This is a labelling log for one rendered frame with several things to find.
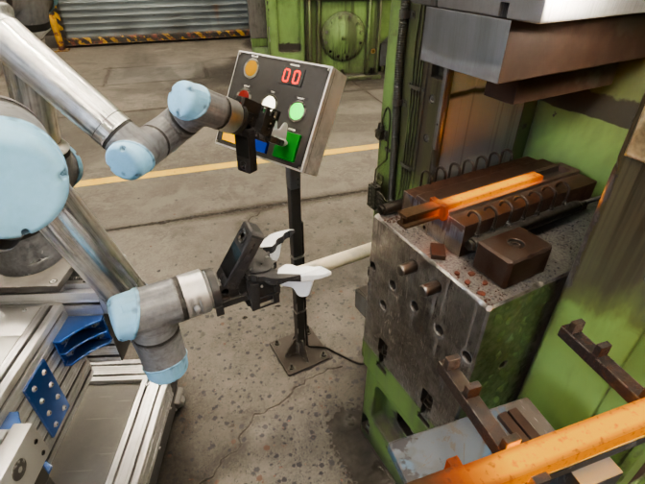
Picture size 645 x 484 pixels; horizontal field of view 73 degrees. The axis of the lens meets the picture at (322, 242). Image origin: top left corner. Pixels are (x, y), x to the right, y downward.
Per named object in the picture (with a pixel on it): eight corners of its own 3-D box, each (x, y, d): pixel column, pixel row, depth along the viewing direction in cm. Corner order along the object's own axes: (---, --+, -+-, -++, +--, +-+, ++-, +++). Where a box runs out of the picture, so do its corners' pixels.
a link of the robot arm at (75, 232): (-92, 99, 55) (113, 322, 88) (-96, 123, 48) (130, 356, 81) (0, 61, 59) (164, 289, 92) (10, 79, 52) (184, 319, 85)
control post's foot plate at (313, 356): (288, 379, 176) (287, 364, 171) (267, 343, 192) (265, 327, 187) (334, 359, 185) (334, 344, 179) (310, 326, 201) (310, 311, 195)
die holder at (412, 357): (448, 445, 104) (489, 308, 79) (363, 339, 132) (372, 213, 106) (596, 357, 126) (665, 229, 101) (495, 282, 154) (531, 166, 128)
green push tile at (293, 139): (292, 162, 116) (300, 134, 114) (271, 156, 119) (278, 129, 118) (295, 163, 117) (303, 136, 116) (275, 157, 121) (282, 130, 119)
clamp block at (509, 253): (503, 290, 83) (512, 263, 79) (470, 266, 89) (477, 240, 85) (545, 272, 87) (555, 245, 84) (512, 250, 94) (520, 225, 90)
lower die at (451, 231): (458, 257, 92) (465, 223, 87) (400, 214, 106) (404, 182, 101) (585, 208, 108) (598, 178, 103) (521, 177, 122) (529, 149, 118)
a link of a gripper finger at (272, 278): (304, 271, 76) (256, 267, 77) (303, 263, 75) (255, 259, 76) (299, 288, 72) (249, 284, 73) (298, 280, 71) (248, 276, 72)
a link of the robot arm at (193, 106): (158, 93, 88) (185, 68, 84) (200, 108, 98) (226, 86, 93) (169, 127, 86) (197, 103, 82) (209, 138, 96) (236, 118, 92)
